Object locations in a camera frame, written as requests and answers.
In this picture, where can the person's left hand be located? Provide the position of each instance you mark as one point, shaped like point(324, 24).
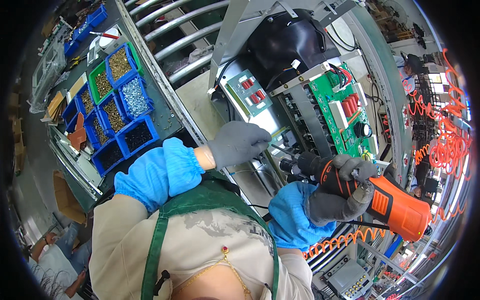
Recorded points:
point(234, 144)

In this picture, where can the person's right hand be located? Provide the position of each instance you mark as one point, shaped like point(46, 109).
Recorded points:
point(333, 210)

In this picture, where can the person's left fingers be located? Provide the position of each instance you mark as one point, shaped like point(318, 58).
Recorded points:
point(258, 137)

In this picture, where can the person's right fingers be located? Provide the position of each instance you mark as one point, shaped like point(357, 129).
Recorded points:
point(358, 167)

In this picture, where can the orange black electric screwdriver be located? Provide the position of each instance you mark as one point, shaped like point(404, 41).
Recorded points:
point(399, 212)

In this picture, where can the small green circuit board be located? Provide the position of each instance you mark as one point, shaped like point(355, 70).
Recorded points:
point(249, 93)

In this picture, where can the grey metal machine chassis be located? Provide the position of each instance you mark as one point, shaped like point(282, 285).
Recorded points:
point(302, 112)

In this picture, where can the large green circuit board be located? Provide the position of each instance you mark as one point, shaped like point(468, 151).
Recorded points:
point(330, 97)

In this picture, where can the black fan housing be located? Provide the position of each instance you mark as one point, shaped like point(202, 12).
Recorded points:
point(288, 41)

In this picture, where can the grey bench power supply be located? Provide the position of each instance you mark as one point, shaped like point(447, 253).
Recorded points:
point(348, 279)

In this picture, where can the person's body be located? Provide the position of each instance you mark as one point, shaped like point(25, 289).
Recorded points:
point(210, 240)

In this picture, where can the grey roller conveyor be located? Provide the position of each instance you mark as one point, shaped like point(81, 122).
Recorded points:
point(180, 41)

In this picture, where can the cluster of blue screw bins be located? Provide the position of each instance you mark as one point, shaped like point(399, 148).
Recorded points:
point(137, 97)

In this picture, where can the standing fan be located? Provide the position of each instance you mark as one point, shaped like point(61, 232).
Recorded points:
point(395, 11)

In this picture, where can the green screw bin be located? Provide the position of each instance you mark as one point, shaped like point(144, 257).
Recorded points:
point(96, 75)

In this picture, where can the white round container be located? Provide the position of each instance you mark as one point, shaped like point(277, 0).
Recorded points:
point(108, 37)

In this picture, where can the brown copper plates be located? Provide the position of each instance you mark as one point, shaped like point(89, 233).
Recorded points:
point(78, 135)

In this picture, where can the white metal brackets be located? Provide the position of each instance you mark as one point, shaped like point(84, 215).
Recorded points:
point(77, 165)

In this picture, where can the brown cardboard box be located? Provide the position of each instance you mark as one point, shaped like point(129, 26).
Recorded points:
point(67, 198)

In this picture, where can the stack of cardboard sheets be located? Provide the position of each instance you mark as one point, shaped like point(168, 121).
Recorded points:
point(54, 107)

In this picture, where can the clear plastic bag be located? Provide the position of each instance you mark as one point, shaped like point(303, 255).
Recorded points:
point(47, 75)

